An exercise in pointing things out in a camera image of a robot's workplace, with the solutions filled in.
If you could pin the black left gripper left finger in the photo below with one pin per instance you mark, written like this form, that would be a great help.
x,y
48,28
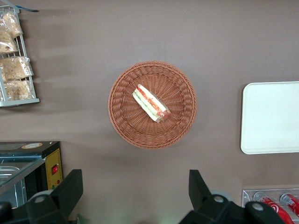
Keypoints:
x,y
67,193

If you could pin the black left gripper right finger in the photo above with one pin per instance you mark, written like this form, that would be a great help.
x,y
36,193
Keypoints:
x,y
203,203

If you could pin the cream plastic tray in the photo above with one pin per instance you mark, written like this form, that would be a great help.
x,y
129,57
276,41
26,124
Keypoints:
x,y
271,116

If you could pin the clear acrylic bottle rack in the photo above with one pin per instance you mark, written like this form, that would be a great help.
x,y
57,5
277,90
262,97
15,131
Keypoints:
x,y
247,194

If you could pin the black food warmer cabinet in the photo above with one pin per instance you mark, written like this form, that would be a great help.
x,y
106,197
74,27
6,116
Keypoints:
x,y
35,149

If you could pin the red cola bottle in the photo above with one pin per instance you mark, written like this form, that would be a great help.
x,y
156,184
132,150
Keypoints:
x,y
274,207
293,203

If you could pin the round brown wicker basket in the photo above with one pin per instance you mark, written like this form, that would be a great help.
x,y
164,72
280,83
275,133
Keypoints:
x,y
130,130

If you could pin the wrapped triangle sandwich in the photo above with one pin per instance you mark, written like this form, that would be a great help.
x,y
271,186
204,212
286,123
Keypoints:
x,y
150,103

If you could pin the clear bag of crackers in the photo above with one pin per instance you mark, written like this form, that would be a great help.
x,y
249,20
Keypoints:
x,y
17,89
10,24
7,44
15,68

